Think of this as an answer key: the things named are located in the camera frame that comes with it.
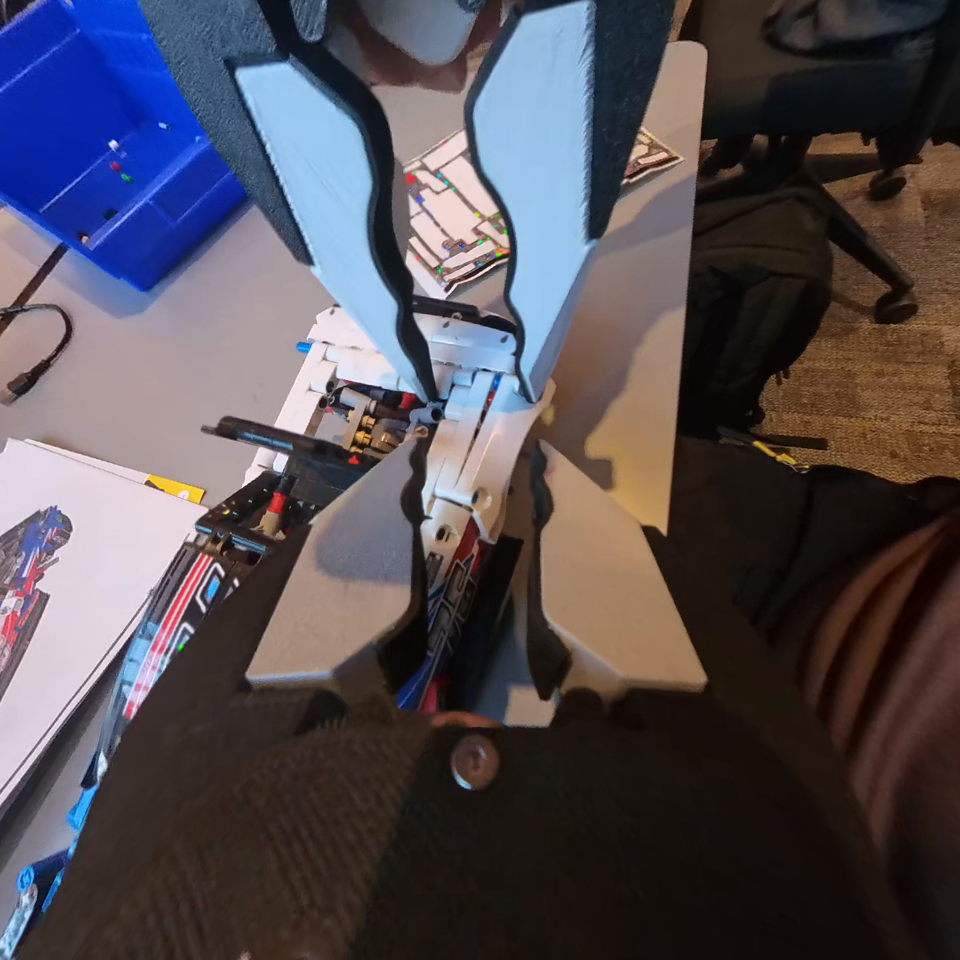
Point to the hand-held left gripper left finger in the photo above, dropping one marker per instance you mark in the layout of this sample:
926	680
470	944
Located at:
337	592

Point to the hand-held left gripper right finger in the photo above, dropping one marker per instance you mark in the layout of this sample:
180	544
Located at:
622	600

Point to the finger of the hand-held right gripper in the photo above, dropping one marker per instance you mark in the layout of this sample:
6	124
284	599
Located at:
330	210
540	150

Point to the toy brick race car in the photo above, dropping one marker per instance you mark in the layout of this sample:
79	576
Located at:
480	465

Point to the grey desk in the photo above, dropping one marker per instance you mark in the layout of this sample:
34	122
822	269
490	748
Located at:
187	360

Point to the holographic sticker sheet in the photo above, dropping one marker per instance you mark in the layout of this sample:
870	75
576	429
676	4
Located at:
450	202

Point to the blue plastic bin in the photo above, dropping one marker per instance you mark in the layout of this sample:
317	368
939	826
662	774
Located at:
187	202

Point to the open instruction booklet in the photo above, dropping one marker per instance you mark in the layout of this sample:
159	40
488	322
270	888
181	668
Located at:
97	540

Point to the black backpack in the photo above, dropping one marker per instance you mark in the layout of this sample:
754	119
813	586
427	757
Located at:
750	300

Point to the black office chair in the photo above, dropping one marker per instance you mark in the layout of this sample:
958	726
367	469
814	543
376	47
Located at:
825	75

